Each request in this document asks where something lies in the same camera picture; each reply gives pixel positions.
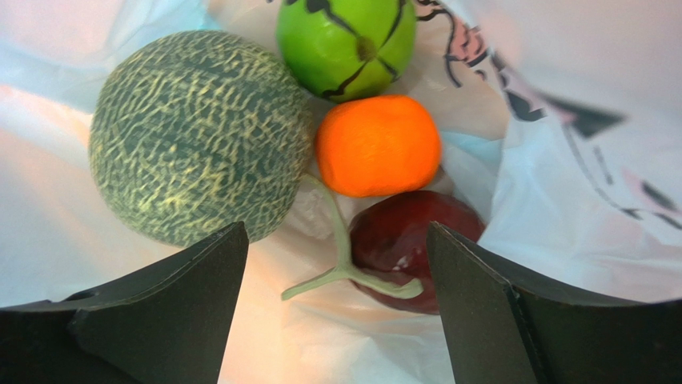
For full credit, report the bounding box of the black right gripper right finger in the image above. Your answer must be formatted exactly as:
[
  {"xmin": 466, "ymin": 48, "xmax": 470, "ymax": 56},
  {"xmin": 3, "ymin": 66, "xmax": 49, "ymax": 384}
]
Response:
[{"xmin": 427, "ymin": 223, "xmax": 681, "ymax": 383}]

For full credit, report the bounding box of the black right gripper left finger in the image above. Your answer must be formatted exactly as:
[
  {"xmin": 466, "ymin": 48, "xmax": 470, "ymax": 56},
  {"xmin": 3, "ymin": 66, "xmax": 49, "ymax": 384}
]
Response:
[{"xmin": 1, "ymin": 223, "xmax": 249, "ymax": 383}]

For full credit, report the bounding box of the dark red apple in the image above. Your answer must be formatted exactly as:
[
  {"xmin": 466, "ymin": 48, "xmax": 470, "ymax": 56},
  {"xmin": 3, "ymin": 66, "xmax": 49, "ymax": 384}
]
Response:
[{"xmin": 350, "ymin": 190, "xmax": 486, "ymax": 315}]

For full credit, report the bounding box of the netted green melon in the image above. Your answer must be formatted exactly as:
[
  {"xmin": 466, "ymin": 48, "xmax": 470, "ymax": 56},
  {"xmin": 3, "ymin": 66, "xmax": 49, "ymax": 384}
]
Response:
[{"xmin": 88, "ymin": 30, "xmax": 426, "ymax": 302}]

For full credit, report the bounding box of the orange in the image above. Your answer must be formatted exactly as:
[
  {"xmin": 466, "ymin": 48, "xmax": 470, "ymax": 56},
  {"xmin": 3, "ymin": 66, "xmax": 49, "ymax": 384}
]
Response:
[{"xmin": 315, "ymin": 95, "xmax": 441, "ymax": 198}]

